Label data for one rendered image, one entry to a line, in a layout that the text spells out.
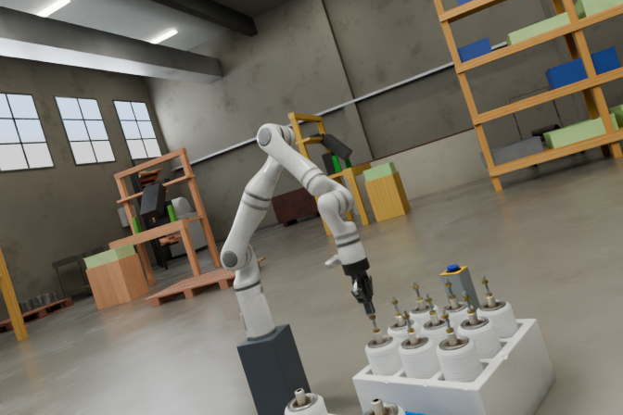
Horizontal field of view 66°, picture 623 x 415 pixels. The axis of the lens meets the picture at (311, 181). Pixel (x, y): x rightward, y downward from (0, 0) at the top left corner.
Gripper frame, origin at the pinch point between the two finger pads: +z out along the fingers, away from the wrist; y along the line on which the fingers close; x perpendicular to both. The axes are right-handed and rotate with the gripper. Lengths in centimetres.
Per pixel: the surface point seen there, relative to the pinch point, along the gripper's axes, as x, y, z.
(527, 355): -36.2, 6.9, 22.5
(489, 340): -29.1, -1.2, 13.7
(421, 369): -12.0, -8.9, 15.3
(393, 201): 117, 491, 14
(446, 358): -20.1, -12.8, 11.9
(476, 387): -25.9, -17.5, 17.3
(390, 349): -3.5, -3.1, 11.5
